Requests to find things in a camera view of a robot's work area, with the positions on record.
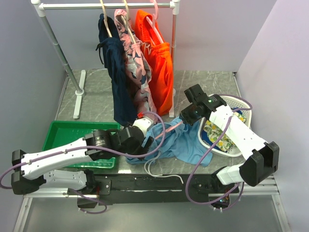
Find white metal clothes rack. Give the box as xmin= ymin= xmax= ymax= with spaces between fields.
xmin=31 ymin=0 xmax=180 ymax=119

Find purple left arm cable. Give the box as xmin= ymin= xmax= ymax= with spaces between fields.
xmin=0 ymin=111 xmax=166 ymax=215

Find lemon print shorts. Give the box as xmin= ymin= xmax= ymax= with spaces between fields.
xmin=201 ymin=120 xmax=236 ymax=153

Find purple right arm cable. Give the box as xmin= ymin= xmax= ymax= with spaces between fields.
xmin=185 ymin=96 xmax=253 ymax=203

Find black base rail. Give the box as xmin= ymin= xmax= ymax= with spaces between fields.
xmin=78 ymin=174 xmax=234 ymax=205

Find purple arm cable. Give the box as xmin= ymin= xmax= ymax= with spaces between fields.
xmin=185 ymin=96 xmax=253 ymax=203
xmin=0 ymin=111 xmax=166 ymax=215

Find aluminium frame rail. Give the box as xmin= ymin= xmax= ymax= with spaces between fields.
xmin=14 ymin=175 xmax=292 ymax=232

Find light blue shorts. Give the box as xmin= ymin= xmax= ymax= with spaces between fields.
xmin=126 ymin=117 xmax=207 ymax=165

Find white drawstring cord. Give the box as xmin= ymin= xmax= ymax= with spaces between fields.
xmin=143 ymin=153 xmax=184 ymax=186

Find pink plastic hanger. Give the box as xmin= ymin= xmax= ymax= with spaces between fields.
xmin=155 ymin=121 xmax=183 ymax=139

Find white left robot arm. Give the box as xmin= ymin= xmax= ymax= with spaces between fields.
xmin=11 ymin=126 xmax=154 ymax=195

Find white plastic laundry basket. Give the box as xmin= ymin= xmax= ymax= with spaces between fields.
xmin=198 ymin=95 xmax=252 ymax=158

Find wooden hanger left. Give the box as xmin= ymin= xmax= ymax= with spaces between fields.
xmin=100 ymin=0 xmax=112 ymax=38

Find wooden hanger middle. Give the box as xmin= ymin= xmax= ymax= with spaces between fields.
xmin=122 ymin=0 xmax=140 ymax=44

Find navy blue shorts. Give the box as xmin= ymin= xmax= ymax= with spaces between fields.
xmin=96 ymin=13 xmax=137 ymax=127

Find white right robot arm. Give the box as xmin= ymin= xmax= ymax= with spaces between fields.
xmin=180 ymin=84 xmax=280 ymax=193

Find pink floral shorts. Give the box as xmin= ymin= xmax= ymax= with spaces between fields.
xmin=114 ymin=9 xmax=157 ymax=113

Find wooden hanger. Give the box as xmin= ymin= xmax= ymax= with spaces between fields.
xmin=122 ymin=0 xmax=140 ymax=44
xmin=100 ymin=0 xmax=112 ymax=38

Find pink hanger with orange shorts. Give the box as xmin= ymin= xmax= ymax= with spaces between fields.
xmin=146 ymin=0 xmax=164 ymax=44

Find green plastic tray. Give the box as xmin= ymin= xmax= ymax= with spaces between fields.
xmin=42 ymin=121 xmax=120 ymax=169

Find orange shorts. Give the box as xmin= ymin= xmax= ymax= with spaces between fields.
xmin=134 ymin=9 xmax=174 ymax=116

